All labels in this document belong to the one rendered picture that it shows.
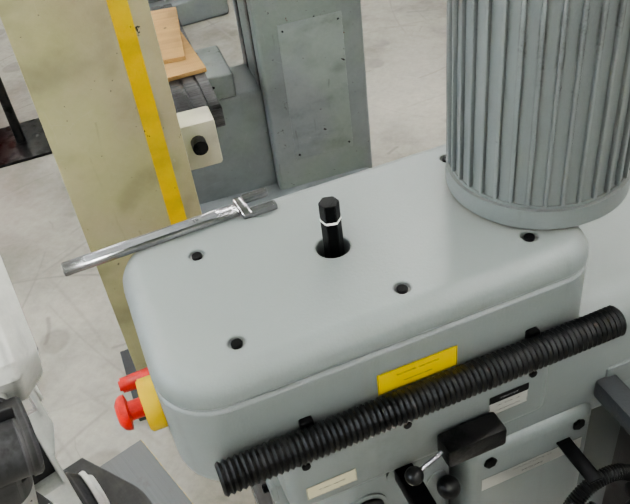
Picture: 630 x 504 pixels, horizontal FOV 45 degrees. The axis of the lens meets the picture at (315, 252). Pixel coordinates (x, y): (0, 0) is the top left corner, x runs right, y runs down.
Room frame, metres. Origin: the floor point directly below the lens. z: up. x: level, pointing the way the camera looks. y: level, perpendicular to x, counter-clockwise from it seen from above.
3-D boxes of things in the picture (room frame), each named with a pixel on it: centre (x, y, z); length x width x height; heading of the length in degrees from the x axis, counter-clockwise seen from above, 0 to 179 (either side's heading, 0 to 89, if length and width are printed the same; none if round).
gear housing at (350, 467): (0.64, -0.06, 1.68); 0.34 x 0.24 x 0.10; 107
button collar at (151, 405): (0.56, 0.20, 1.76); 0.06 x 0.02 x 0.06; 17
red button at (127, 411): (0.55, 0.22, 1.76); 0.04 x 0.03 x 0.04; 17
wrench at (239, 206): (0.69, 0.16, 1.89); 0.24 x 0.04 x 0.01; 109
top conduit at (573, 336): (0.50, -0.10, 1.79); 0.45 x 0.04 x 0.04; 107
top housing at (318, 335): (0.63, -0.03, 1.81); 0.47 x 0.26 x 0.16; 107
